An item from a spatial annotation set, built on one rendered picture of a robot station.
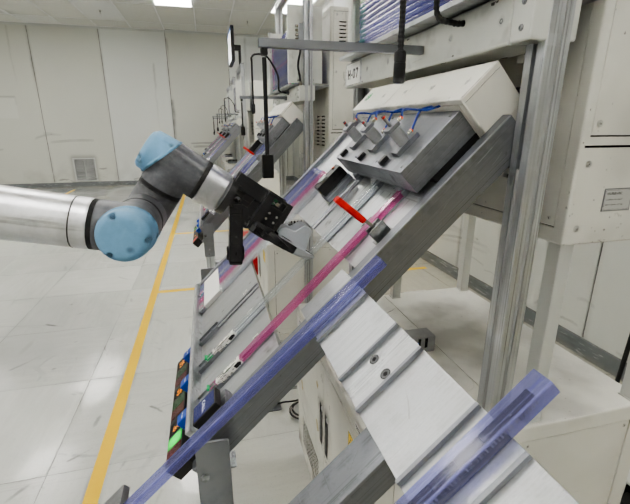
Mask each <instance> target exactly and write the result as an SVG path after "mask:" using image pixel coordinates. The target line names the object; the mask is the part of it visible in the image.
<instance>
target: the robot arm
mask: <svg viewBox="0 0 630 504"><path fill-rule="evenodd" d="M182 143H183V142H181V141H178V140H176V139H174V138H173V137H171V136H169V135H167V134H166V133H164V132H162V131H155V132H153V133H152V134H151V135H150V136H149V137H148V139H147V140H146V142H145V143H144V145H143V146H142V148H141V150H140V151H139V154H138V155H137V157H136V159H135V165H136V166H137V167H138V168H140V170H141V171H143V173H142V174H141V177H140V178H139V180H138V182H137V184H136V185H135V187H134V189H133V190H132V192H131V194H130V195H129V197H128V198H127V199H126V200H124V201H123V202H119V201H112V200H105V199H97V198H91V197H84V196H77V195H70V194H63V193H56V192H49V191H42V190H34V189H27V188H20V187H13V186H6V185H0V240H8V241H17V242H26V243H35V244H44V245H53V246H62V247H71V248H80V249H92V250H99V251H101V252H102V253H103V254H104V255H106V256H107V257H109V258H111V259H113V260H116V261H121V262H129V261H134V260H136V259H139V258H140V257H142V256H143V255H145V254H146V253H147V252H148V251H149V250H150V249H151V248H152V247H153V246H154V245H155V243H156V241H157V238H158V237H159V236H160V234H161V231H162V229H163V227H164V226H165V224H166V222H167V221H168V219H169V217H170V216H171V214H172V212H173V211H174V209H175V208H176V206H177V204H178V203H179V201H180V199H181V197H182V195H183V194H184V195H186V196H187V197H189V198H191V199H193V200H194V201H196V202H198V203H199V204H201V205H203V206H205V207H206V208H208V209H210V210H213V209H214V211H215V212H217V213H219V214H222V213H223V212H224V211H225V209H226V208H227V207H228V206H229V235H228V246H227V250H226V256H227V260H229V264H230V265H242V264H243V260H244V255H245V250H244V246H243V228H246V229H247V228H248V230H249V231H251V232H252V233H254V234H255V235H257V236H258V237H260V238H262V239H264V240H266V241H269V242H271V243H273V244H274V245H276V246H278V247H280V248H281V249H283V250H285V251H287V252H289V253H291V254H294V255H296V256H298V257H301V258H303V259H313V258H314V257H315V256H314V255H312V254H310V253H309V252H307V251H308V250H307V249H306V247H307V244H308V241H309V238H310V236H311V229H310V228H309V227H307V226H306V224H305V223H304V222H302V221H298V222H296V223H295V224H293V225H291V226H289V225H287V224H285V223H284V221H285V220H286V218H287V217H288V215H289V213H290V212H291V210H292V208H293V206H291V205H290V204H288V203H287V202H286V200H285V199H283V198H282V197H280V196H278V195H277V194H275V193H274V192H272V191H271V190H269V189H268V188H266V187H263V186H262V185H260V184H259V183H257V182H255V181H254V180H252V179H251V178H249V177H248V176H246V175H245V174H244V173H242V172H241V171H239V172H238V174H237V175H236V177H235V178H233V179H232V175H231V174H230V173H228V172H227V171H225V170H223V169H222V168H220V167H219V166H217V165H216V164H213V163H212V162H211V161H209V160H207V159H206V158H204V157H203V156H201V155H200V154H198V153H196V152H195V151H193V150H192V149H190V148H189V147H187V146H186V145H184V144H182ZM237 196H238V197H240V199H239V200H238V199H237V198H235V197H237ZM234 198H235V199H234ZM278 230H279V231H278Z"/></svg>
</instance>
